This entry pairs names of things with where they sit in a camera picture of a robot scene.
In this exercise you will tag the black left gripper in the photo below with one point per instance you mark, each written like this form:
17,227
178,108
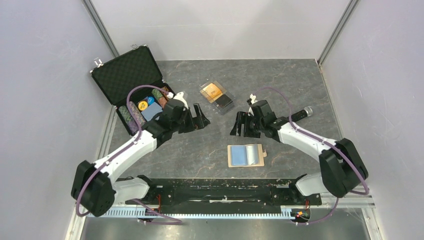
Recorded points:
200,122

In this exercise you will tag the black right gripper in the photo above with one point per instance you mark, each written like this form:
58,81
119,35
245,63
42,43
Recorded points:
244,117

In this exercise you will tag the clear acrylic card box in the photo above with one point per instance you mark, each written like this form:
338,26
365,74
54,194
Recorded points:
224,91

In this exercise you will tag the black VIP card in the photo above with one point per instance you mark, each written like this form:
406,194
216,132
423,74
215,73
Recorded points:
224,103

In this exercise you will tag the tan leather card holder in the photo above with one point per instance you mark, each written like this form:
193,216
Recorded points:
248,155

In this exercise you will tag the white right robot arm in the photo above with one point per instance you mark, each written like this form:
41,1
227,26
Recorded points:
341,167

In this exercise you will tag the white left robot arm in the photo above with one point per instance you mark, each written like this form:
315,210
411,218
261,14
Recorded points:
96,186

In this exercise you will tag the blue patterned card deck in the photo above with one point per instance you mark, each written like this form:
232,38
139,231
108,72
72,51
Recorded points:
151,111

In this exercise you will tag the pink chip stack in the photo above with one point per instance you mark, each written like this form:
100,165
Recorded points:
160,96

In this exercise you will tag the purple chip stack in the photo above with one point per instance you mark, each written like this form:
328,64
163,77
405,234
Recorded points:
136,119

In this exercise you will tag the yellow dealer chip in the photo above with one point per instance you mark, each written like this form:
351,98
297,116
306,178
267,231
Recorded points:
142,105

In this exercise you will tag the black cylindrical flashlight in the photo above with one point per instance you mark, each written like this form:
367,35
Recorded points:
304,113

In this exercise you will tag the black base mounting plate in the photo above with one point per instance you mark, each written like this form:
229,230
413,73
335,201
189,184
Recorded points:
225,195

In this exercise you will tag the green chip stack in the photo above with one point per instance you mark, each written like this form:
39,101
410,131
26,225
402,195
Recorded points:
123,110

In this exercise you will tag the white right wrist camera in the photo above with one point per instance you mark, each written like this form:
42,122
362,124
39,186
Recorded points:
252,99

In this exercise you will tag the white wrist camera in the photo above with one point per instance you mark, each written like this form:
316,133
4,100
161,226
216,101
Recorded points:
252,99
180,96

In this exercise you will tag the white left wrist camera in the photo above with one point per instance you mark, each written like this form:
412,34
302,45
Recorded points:
180,96

